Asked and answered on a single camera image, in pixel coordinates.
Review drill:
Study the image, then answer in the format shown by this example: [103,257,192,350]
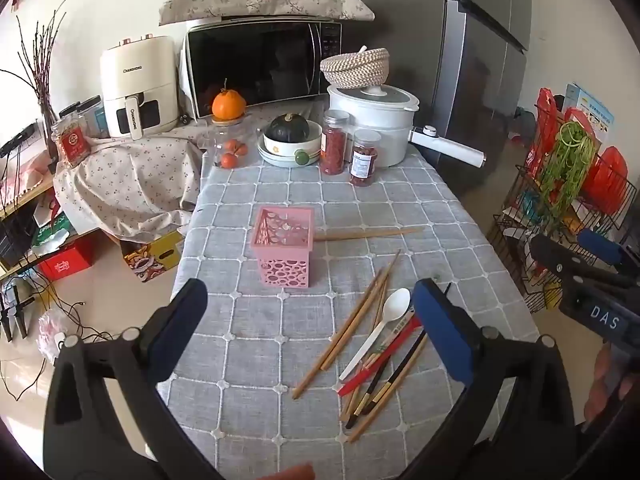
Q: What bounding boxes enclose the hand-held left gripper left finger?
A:
[42,278,223,480]

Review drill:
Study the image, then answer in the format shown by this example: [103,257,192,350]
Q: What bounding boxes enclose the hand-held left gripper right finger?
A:
[400,279,586,480]

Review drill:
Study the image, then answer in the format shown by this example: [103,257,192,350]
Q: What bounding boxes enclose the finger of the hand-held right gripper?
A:
[577,230,640,276]
[529,235,636,291]

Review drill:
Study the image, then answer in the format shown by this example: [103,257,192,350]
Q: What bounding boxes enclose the red plastic spoon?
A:
[337,317,423,397]

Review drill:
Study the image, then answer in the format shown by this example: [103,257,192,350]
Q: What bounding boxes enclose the white plastic spoon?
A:
[339,288,412,382]

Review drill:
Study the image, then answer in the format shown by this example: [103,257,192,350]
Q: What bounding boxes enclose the chopsticks pair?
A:
[350,310,418,411]

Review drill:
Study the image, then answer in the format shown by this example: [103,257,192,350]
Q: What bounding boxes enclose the wooden chopstick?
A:
[314,226,425,242]
[320,249,402,372]
[327,275,391,361]
[347,334,430,444]
[340,355,381,423]
[291,267,386,401]

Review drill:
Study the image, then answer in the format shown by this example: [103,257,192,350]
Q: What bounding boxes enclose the pink perforated utensil basket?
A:
[250,205,316,289]

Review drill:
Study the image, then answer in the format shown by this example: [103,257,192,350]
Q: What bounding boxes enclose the person's right hand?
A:
[584,342,638,423]

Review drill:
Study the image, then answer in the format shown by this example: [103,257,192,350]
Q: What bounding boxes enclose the red plastic bag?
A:
[530,87,563,181]
[582,146,629,213]

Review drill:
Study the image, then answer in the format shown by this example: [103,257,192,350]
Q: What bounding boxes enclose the colourful cardboard box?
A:
[122,232,185,283]

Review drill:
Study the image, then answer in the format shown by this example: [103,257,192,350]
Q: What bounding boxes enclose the grey checked tablecloth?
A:
[155,97,541,480]

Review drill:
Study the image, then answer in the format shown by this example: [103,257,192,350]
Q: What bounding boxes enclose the green leafy vegetables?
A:
[537,121,598,233]

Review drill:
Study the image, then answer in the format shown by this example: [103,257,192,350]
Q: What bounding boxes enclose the white plastic bag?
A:
[36,307,68,361]

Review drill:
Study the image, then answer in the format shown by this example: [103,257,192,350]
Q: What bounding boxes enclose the red box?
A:
[37,240,96,282]

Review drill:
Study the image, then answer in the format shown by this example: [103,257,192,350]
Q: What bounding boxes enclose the blue white box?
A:
[564,82,615,148]

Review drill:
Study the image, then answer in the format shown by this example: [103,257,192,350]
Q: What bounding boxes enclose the floral cloth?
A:
[52,100,328,243]

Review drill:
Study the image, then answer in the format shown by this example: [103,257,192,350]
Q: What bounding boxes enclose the green bag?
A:
[32,212,76,256]

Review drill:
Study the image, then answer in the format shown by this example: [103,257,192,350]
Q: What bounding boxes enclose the jar of red dates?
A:
[348,129,382,187]

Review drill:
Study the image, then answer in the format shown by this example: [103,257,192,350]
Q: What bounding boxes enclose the grey refrigerator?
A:
[334,0,532,196]

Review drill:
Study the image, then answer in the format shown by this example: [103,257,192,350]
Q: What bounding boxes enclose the wooden shelf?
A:
[0,175,101,281]

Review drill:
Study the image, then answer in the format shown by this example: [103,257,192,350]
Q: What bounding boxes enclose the glass jar with tomatoes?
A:
[207,115,251,170]

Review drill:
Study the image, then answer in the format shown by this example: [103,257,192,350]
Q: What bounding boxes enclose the cream dish green knob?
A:
[257,137,323,168]

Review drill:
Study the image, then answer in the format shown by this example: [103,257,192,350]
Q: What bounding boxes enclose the white electric pot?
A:
[327,82,487,170]

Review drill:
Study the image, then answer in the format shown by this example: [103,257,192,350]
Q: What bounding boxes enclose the red label jar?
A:
[52,115,91,168]

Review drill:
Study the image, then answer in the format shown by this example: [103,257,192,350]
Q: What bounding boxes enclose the jar of red berries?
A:
[321,110,351,177]

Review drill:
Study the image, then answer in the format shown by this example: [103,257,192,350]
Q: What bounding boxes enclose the pink bag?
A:
[0,152,58,196]

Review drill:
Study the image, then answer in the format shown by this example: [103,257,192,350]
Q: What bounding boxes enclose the white ceramic bowl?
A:
[262,121,323,156]

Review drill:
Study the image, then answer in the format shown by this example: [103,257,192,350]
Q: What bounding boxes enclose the large orange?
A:
[211,78,247,120]

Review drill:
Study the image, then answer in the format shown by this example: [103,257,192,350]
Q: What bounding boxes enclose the dark green pumpkin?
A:
[267,113,310,142]

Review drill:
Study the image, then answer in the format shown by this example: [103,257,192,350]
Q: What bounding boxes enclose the clear container black lid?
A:
[59,96,106,136]

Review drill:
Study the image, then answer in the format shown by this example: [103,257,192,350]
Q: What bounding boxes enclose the cream air fryer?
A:
[99,35,180,139]

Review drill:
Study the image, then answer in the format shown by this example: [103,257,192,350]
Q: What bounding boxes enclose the black microwave oven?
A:
[180,19,343,120]

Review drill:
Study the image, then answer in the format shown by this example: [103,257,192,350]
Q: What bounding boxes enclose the bare branches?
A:
[0,0,68,161]

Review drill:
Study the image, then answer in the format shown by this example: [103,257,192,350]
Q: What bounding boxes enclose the black wire rack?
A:
[487,90,631,313]

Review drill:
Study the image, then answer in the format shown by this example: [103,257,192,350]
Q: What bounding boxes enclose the black floor cable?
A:
[0,275,118,401]

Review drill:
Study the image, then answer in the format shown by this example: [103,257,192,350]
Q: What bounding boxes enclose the woven rope basket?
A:
[320,47,391,92]

